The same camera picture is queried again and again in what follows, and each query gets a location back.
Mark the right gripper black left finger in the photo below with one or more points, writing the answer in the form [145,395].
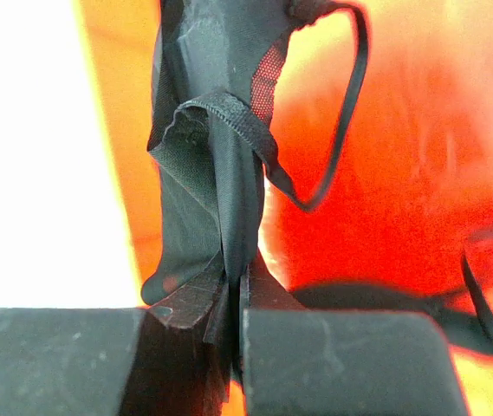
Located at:
[133,361]

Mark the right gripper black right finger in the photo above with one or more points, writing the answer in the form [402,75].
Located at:
[297,361]

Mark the black bra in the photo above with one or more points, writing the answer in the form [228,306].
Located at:
[251,94]

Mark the red plastic tray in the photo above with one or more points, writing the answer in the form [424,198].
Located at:
[414,190]

